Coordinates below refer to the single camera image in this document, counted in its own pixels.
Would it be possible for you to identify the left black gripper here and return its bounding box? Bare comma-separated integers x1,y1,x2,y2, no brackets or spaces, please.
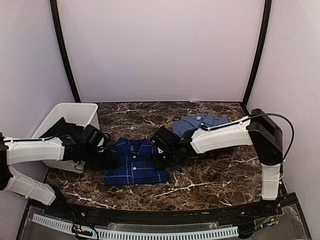
81,146,116,171

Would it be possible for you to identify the light blue checked shirt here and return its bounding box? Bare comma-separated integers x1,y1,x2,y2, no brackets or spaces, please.
171,113,229,138

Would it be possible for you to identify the dark blue plaid shirt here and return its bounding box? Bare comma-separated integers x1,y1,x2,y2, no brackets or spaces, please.
104,137,170,186

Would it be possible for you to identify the red black shirt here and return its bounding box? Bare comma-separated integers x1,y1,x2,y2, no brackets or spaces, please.
190,147,234,159

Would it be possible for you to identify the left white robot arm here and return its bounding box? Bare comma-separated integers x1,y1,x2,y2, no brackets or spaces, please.
0,130,114,218

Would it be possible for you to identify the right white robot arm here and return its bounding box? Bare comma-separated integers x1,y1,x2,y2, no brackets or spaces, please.
150,108,291,217

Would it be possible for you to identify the black garment in bin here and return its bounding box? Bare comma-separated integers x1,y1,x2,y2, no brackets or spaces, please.
39,117,84,138

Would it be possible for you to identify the white plastic bin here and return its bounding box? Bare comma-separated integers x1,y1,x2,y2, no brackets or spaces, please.
32,103,100,174

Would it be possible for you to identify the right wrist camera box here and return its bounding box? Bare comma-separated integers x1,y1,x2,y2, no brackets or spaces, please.
150,126,180,152

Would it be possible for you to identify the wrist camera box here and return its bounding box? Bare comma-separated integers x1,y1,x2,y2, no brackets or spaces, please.
150,126,180,152
77,124,111,152

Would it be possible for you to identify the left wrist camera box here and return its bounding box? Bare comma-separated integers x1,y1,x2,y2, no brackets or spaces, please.
77,124,111,152

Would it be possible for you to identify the white slotted cable duct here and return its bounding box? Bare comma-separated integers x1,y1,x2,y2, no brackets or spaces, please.
31,214,239,240

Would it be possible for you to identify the black front rail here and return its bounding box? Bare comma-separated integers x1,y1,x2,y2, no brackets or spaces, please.
27,193,301,226

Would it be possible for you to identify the left black frame post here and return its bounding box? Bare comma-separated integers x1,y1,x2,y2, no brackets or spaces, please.
49,0,82,103

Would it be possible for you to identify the black frame post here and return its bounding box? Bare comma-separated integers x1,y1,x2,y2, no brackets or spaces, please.
240,0,272,110
49,0,82,103

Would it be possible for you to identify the right black frame post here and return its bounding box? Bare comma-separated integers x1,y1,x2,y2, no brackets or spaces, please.
240,0,272,110

